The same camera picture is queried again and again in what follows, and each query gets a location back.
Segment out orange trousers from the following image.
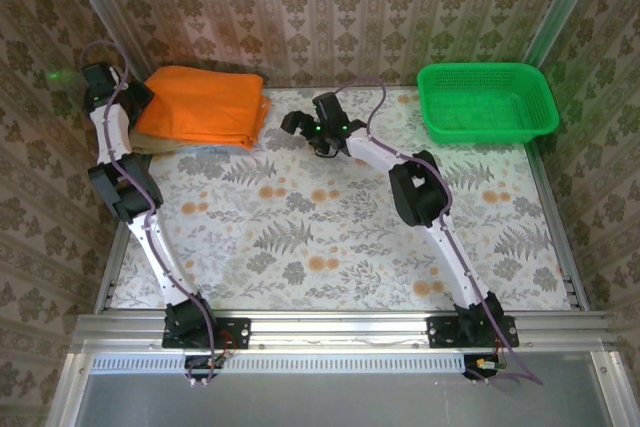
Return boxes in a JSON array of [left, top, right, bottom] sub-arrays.
[[134, 64, 274, 151]]

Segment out beige folded trousers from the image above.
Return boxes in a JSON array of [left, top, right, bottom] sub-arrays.
[[130, 64, 264, 156]]

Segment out floral patterned table cover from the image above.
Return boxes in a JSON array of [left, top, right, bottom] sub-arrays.
[[109, 86, 576, 311]]

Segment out green plastic basket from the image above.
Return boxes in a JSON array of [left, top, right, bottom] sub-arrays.
[[417, 62, 560, 146]]

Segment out grey metal panel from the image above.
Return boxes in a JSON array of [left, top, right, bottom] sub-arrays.
[[49, 351, 631, 427]]

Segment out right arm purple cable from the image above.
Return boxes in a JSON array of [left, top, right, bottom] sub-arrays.
[[332, 76, 545, 387]]

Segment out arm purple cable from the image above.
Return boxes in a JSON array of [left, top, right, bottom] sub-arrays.
[[81, 40, 236, 388], [332, 76, 545, 387]]

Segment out aluminium frame post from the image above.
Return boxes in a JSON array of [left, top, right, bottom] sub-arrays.
[[522, 0, 609, 73], [57, 0, 154, 78]]

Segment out wide aluminium table rail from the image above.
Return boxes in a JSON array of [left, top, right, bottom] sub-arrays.
[[69, 311, 614, 353]]

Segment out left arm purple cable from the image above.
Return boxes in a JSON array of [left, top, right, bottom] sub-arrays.
[[81, 40, 236, 388]]

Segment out white slotted cable duct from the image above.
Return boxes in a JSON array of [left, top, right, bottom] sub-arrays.
[[89, 352, 466, 373]]

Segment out black connector bracket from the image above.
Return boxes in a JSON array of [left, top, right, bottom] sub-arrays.
[[184, 354, 226, 383], [464, 354, 504, 382]]

